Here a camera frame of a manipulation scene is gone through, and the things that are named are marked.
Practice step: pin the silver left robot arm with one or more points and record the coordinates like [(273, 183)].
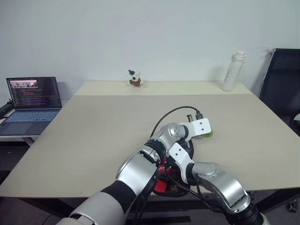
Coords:
[(136, 168)]

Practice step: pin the white dog plush toy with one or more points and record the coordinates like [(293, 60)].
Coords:
[(135, 78)]

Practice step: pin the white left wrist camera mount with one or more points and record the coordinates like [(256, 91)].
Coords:
[(199, 127)]

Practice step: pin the black handheld controller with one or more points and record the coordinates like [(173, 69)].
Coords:
[(5, 110)]

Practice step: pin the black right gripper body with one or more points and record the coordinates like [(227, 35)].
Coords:
[(169, 164)]

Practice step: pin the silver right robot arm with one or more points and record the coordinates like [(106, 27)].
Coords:
[(225, 180)]

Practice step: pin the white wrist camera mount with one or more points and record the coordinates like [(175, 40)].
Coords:
[(199, 127), (181, 158)]

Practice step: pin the white water bottle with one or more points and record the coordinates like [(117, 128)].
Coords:
[(230, 72)]

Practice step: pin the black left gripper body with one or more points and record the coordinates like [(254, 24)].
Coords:
[(191, 118)]

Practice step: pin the small green round charm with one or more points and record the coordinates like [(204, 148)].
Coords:
[(208, 135)]

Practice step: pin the open blue laptop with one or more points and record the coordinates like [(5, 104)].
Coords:
[(30, 112)]

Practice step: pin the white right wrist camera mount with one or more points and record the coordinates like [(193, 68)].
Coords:
[(181, 158)]

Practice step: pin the black office chair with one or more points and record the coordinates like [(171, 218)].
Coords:
[(281, 84)]

